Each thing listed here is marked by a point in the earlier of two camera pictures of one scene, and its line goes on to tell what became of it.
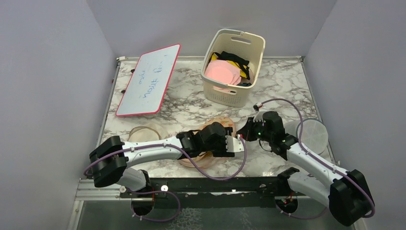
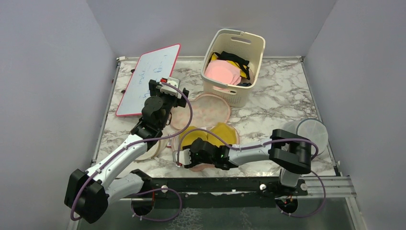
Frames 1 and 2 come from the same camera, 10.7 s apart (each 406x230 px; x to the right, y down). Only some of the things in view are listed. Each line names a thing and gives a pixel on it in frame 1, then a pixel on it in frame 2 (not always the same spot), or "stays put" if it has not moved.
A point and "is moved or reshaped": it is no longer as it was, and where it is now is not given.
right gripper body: (256, 131) -> (194, 159)
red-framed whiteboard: (146, 93) stays put
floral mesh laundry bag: (206, 160) is moved or reshaped
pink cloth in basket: (224, 71) stays put
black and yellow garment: (242, 65) stays put
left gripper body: (222, 147) -> (168, 101)
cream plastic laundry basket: (249, 46) stays put
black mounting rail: (209, 192) stays put
